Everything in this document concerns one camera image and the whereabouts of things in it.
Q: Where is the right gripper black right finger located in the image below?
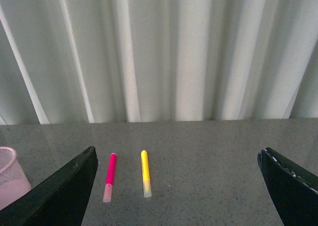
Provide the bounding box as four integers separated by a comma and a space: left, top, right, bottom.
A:
257, 148, 318, 226

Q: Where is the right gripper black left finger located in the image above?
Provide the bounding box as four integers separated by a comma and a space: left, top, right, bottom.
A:
0, 146, 97, 226

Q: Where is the pink marker pen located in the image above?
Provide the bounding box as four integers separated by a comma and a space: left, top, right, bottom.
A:
103, 153, 117, 203

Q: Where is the pink mesh pen cup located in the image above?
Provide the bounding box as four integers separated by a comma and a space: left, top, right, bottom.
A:
0, 147, 31, 210

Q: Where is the yellow marker pen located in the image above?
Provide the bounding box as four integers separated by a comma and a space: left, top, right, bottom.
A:
141, 150, 152, 198

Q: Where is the white pleated curtain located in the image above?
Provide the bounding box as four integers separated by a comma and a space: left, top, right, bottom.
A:
0, 0, 318, 125

